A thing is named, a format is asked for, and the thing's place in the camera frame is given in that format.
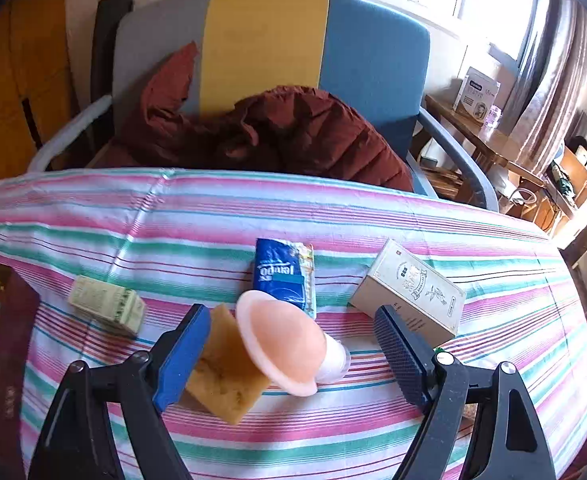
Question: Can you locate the window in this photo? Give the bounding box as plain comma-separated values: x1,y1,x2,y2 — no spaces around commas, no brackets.
363,0,539,61

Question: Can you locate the yellow sponge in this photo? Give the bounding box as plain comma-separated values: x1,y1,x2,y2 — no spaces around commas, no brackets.
186,302,272,426

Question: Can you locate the dark red padded jacket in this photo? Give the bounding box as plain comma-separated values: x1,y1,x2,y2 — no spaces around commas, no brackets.
88,42,414,193

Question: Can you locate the white printed box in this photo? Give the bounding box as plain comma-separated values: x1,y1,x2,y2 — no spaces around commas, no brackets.
452,66,501,125

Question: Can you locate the beige printed carton box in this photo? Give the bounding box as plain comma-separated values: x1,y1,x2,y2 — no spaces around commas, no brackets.
348,239,467,348

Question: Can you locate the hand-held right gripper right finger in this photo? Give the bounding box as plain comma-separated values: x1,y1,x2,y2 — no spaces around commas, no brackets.
373,305,557,480

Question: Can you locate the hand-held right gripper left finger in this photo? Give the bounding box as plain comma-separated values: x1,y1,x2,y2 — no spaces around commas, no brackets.
26,304,212,480

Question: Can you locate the wooden desk shelf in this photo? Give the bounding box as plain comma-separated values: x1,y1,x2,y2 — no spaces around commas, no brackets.
546,145,587,216

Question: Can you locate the peach silicone cup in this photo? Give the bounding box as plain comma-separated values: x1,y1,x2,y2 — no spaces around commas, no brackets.
236,290,351,397

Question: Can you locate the small green paper box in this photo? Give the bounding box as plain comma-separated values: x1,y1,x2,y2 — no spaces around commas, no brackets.
68,275,146,337

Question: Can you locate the wooden desk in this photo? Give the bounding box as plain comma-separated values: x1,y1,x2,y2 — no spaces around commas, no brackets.
421,92,587,236

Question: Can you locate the striped pink green tablecloth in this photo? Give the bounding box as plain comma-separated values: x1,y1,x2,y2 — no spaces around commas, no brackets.
0,167,587,480

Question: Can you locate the grey yellow blue sofa chair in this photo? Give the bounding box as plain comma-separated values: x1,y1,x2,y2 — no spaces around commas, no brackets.
26,0,499,211

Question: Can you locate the striped brown curtain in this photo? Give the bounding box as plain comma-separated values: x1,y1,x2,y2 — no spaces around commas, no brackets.
511,0,587,176

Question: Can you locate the wooden wardrobe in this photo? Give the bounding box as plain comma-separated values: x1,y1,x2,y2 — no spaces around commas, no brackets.
0,0,82,196

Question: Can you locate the blue tissue pack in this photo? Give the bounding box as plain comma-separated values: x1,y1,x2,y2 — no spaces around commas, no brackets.
252,237,318,318

